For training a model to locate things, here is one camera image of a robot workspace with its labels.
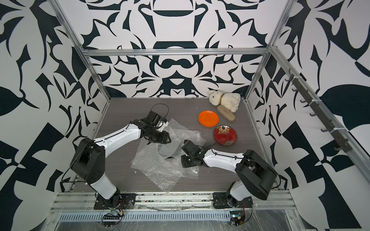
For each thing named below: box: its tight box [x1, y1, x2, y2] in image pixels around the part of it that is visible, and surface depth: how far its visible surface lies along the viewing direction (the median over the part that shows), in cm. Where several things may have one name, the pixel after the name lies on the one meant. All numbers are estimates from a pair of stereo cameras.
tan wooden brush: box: [216, 104, 236, 122], surface depth 110 cm
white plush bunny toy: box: [207, 89, 241, 113], surface depth 113 cm
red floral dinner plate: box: [213, 125, 238, 147], surface depth 101 cm
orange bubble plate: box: [198, 110, 220, 128], surface depth 108 cm
